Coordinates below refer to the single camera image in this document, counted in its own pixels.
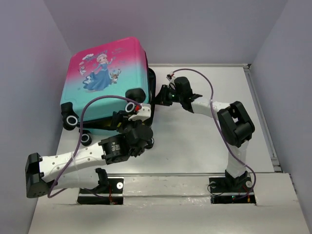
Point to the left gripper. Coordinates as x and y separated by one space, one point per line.
119 119

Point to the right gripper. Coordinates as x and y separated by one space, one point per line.
162 94

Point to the pink and teal suitcase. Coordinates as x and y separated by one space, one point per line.
98 78

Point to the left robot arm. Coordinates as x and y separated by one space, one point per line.
43 173

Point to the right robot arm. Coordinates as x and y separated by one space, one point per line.
233 123

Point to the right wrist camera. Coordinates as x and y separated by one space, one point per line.
171 77

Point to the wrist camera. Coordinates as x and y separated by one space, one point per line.
142 114
171 77

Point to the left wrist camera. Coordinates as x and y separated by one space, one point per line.
142 114

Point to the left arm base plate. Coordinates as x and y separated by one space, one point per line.
111 194

